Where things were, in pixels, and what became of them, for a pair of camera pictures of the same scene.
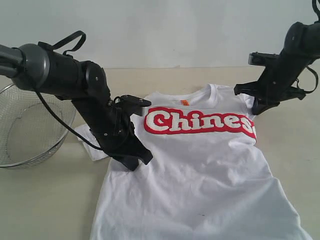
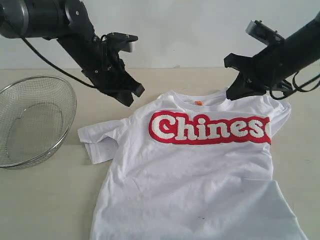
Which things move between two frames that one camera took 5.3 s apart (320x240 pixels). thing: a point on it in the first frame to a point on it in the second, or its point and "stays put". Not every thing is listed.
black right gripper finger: (260, 105) to (244, 86)
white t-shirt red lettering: (207, 179) stays put
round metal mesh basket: (29, 130) stays put
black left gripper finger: (137, 149) to (133, 85)
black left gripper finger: (130, 161) to (125, 97)
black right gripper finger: (252, 88) to (242, 63)
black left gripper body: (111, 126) to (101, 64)
